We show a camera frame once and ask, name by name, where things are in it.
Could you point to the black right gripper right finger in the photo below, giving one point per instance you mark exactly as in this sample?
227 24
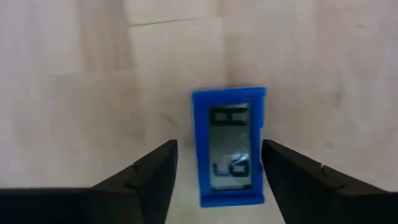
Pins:
311 193

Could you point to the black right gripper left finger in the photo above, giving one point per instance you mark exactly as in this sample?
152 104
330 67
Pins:
130 199

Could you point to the blue digital display device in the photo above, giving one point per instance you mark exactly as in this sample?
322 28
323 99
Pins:
202 140

